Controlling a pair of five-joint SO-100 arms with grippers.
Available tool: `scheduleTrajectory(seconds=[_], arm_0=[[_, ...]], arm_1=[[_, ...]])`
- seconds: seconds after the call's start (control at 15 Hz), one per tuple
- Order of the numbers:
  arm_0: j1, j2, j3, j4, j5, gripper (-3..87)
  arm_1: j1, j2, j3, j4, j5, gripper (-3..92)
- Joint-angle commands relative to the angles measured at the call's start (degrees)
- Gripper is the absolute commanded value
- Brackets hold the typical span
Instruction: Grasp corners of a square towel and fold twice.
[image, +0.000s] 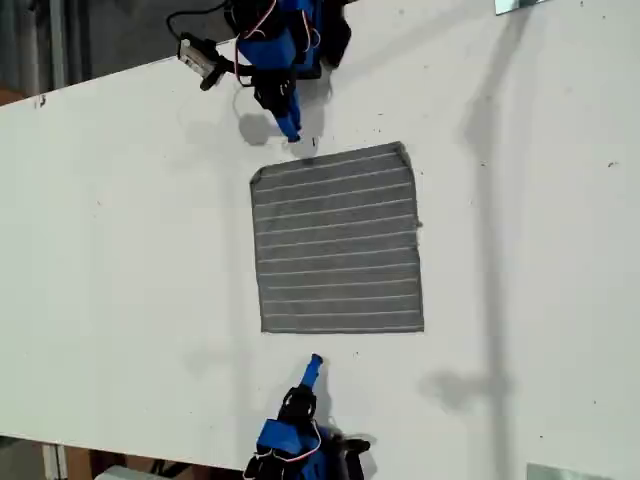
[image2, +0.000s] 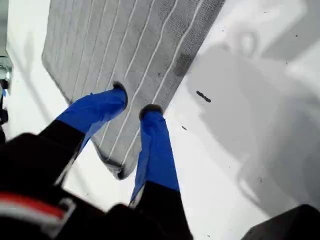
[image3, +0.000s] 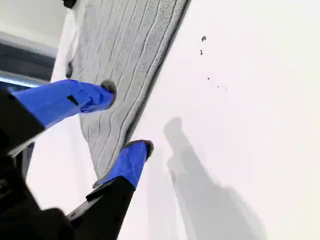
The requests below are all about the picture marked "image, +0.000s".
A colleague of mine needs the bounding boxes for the black camera stalk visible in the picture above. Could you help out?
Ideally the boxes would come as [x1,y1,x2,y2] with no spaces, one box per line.
[199,54,256,92]

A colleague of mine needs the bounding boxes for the black camera cable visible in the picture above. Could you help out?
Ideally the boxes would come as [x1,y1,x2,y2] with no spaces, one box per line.
[166,0,230,39]

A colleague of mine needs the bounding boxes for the grey metal upright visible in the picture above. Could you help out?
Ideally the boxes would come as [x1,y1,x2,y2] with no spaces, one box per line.
[47,0,69,94]

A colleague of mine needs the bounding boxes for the white table leg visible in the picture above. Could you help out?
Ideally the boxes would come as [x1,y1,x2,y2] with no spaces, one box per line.
[41,442,69,480]

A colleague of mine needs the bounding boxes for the black camera box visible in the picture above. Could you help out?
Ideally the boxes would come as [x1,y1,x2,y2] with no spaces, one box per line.
[175,32,221,81]

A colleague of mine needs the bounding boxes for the white box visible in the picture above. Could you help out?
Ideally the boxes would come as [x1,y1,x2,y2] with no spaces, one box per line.
[97,464,156,480]

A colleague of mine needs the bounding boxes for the grey white-striped square towel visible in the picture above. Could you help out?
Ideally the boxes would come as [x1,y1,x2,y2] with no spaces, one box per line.
[249,141,426,335]

